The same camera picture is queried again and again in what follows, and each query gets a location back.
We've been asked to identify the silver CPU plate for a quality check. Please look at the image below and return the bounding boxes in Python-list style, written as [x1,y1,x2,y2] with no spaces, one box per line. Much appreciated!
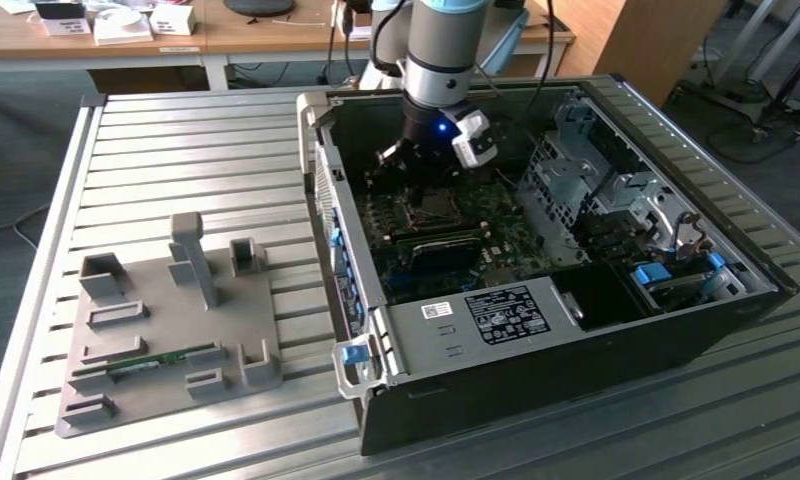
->
[417,193,461,221]

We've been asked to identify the CPU socket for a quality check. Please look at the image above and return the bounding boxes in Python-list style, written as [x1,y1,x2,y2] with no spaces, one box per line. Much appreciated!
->
[398,188,472,230]

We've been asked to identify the green motherboard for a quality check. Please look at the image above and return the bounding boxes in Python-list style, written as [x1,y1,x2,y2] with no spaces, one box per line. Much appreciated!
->
[353,164,592,306]

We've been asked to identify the black graphics card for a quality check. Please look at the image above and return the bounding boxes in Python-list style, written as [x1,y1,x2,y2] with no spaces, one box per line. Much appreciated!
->
[404,235,486,275]

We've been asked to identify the metal drive cage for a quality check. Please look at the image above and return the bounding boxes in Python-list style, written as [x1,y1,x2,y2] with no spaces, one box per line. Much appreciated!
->
[516,89,672,244]

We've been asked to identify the wooden desk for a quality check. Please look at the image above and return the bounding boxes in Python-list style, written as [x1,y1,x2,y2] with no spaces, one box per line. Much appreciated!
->
[0,0,209,92]
[202,0,577,92]

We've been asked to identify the dark round object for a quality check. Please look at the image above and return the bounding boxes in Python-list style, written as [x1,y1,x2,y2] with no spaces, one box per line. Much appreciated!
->
[222,0,297,16]

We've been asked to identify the silver power supply unit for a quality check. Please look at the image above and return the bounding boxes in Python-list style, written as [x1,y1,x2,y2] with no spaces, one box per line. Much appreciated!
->
[372,276,581,390]

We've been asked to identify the wooden cabinet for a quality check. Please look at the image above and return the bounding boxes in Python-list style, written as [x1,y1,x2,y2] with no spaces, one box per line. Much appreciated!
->
[592,0,733,109]

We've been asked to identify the blue disk carrier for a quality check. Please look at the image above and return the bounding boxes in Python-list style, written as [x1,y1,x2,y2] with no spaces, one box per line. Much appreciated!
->
[629,263,673,290]

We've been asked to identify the white label box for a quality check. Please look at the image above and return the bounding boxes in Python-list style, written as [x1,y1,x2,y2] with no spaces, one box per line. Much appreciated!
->
[38,15,94,38]
[147,3,198,37]

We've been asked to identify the metal disk bay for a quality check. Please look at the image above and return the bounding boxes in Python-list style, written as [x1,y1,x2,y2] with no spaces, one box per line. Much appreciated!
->
[629,249,755,314]

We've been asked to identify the grey parts rack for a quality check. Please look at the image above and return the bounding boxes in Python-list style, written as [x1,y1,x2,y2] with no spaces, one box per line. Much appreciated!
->
[51,211,286,440]

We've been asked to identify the black open PC case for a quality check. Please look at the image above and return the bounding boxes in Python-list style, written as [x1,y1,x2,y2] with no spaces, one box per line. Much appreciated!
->
[294,73,800,457]

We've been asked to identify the white round holder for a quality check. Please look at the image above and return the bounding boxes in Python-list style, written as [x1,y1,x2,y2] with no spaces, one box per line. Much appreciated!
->
[90,7,155,47]

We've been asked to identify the green RAM stick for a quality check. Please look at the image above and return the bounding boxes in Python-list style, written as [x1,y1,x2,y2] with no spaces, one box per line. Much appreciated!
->
[102,350,192,375]

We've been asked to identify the black device on box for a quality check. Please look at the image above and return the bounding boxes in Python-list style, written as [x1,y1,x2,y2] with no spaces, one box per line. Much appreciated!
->
[34,1,86,21]

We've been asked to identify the small grey wrist camera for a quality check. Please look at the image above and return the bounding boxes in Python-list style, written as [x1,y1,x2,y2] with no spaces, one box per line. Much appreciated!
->
[374,141,409,167]

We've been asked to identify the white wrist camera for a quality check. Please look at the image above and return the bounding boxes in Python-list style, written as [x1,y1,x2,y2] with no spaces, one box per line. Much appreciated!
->
[438,104,500,170]

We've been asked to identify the blue case handle latch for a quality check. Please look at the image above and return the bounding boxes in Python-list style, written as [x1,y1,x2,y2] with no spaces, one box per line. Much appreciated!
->
[338,344,369,370]

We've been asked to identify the coloured wire bundle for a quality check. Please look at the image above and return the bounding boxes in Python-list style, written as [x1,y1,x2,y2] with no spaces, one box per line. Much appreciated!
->
[669,210,712,261]

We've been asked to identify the equipment stand with cables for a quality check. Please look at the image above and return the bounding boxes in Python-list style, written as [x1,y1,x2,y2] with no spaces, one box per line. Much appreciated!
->
[663,0,800,166]

